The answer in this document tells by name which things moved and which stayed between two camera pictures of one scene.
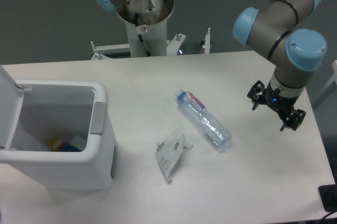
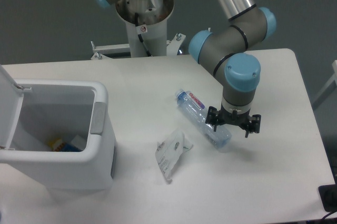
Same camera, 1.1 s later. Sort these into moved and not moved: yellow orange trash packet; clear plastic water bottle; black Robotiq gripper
Moved: black Robotiq gripper
Not moved: clear plastic water bottle; yellow orange trash packet
